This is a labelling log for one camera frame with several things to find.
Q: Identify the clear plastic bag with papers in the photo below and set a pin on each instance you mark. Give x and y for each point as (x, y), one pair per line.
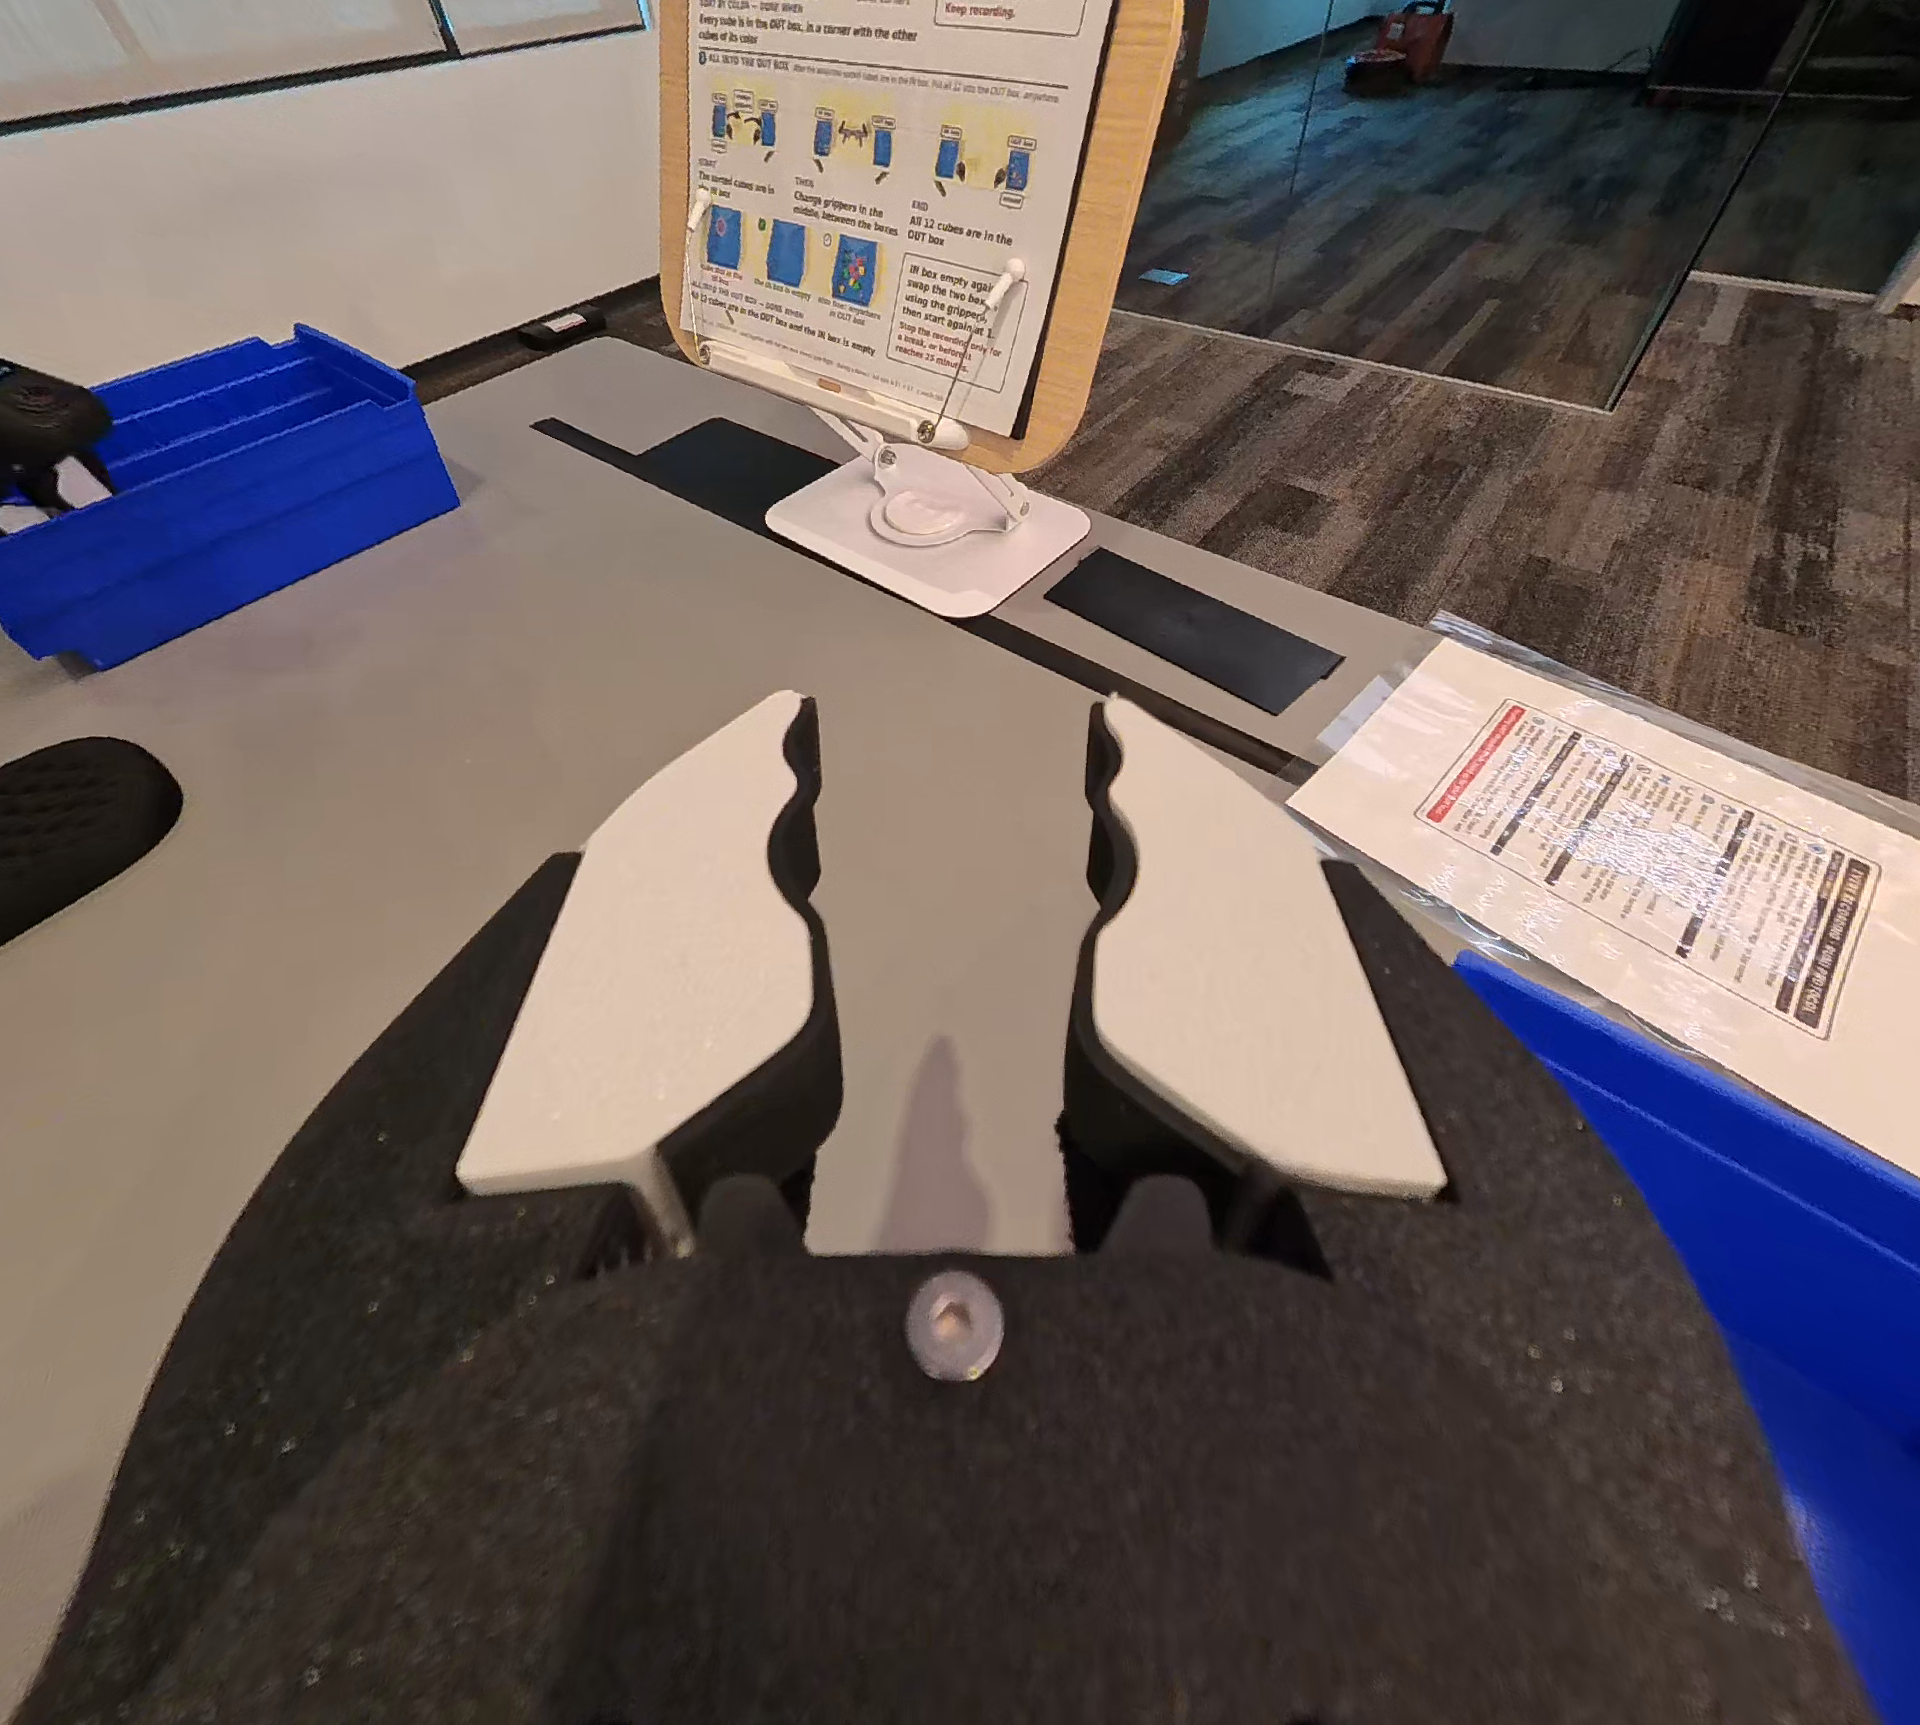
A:
(1621, 842)

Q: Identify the black chair armrest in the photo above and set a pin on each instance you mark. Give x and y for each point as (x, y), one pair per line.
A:
(76, 823)

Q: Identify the red container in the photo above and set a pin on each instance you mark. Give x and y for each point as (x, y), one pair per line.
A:
(1411, 46)

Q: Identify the printed instruction sheet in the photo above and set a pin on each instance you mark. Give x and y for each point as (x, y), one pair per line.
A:
(900, 0)

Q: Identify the black desk cover flap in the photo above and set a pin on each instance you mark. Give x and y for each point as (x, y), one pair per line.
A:
(1202, 632)
(735, 458)

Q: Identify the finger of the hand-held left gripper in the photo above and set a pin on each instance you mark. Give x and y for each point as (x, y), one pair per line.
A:
(76, 482)

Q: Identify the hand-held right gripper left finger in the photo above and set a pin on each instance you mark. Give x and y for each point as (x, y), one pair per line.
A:
(645, 1005)

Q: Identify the small black device on floor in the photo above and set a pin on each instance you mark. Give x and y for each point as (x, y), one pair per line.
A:
(563, 331)

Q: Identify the blue plastic bin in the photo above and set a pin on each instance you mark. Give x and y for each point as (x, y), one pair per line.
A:
(256, 525)
(1800, 1274)

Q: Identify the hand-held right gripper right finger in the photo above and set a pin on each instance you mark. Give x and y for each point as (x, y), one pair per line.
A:
(1261, 1005)

